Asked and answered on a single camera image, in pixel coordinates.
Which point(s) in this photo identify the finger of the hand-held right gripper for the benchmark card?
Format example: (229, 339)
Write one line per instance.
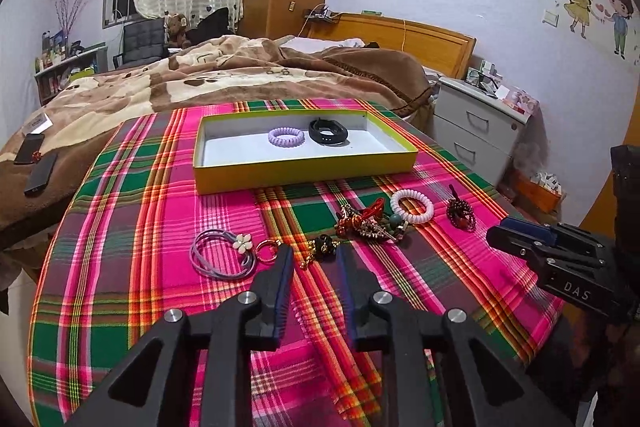
(515, 242)
(525, 226)

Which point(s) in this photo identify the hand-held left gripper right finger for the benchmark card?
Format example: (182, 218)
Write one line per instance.
(346, 292)

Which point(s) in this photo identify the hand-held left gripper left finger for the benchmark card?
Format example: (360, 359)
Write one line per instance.
(285, 287)

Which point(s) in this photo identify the crystal hair clip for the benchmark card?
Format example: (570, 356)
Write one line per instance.
(372, 231)

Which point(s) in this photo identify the red and gold hair clip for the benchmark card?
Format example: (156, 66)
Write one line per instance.
(377, 208)

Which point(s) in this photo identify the yellow shallow cardboard box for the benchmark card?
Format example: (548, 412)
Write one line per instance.
(300, 179)

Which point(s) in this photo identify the orange box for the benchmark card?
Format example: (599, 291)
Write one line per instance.
(537, 194)

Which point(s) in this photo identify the white nightstand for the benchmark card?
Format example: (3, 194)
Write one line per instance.
(475, 127)

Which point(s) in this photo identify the clutter on nightstand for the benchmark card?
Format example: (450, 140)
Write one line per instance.
(500, 89)

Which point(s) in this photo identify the black wristband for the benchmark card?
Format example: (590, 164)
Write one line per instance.
(315, 134)

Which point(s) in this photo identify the plaid tablecloth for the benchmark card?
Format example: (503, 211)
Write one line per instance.
(150, 207)

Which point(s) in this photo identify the wooden bed headboard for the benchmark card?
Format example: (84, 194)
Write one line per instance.
(430, 39)

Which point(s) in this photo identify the brown patterned blanket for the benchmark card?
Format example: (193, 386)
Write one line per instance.
(150, 82)

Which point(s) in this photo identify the white bed sheet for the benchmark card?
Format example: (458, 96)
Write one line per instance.
(325, 44)

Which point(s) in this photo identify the dark cloth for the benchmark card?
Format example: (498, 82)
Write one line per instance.
(212, 24)

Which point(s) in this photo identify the power strip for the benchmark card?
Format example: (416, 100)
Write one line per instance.
(320, 16)

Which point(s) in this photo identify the brown teddy bear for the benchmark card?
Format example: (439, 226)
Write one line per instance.
(176, 29)

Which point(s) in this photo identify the black chair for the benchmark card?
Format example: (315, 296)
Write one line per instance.
(142, 39)

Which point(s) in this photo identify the black phone with charm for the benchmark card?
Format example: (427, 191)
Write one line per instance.
(29, 148)

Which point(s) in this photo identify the white card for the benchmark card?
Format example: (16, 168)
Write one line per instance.
(37, 123)

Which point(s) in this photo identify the cluttered white shelf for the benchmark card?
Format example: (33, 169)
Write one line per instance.
(65, 72)

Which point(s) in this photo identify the window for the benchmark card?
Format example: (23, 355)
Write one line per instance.
(117, 2)

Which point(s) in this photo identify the purple flower branches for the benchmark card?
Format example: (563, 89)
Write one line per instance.
(67, 14)

